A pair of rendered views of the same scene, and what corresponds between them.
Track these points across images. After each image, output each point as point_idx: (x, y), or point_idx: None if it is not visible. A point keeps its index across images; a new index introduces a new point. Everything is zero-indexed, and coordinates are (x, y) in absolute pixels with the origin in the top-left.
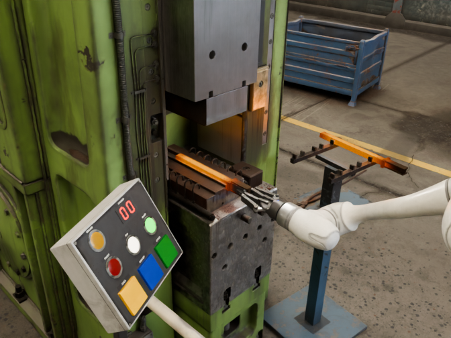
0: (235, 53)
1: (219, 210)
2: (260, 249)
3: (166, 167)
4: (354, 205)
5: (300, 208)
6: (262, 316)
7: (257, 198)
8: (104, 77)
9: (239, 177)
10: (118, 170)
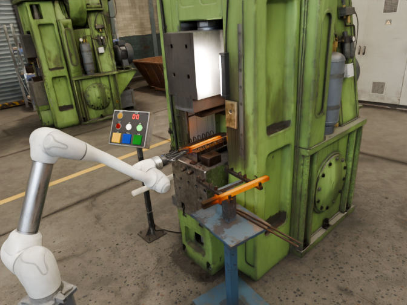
0: (184, 78)
1: (183, 157)
2: (198, 201)
3: (186, 126)
4: (149, 173)
5: (152, 160)
6: (209, 255)
7: (171, 154)
8: (165, 74)
9: (197, 151)
10: (170, 114)
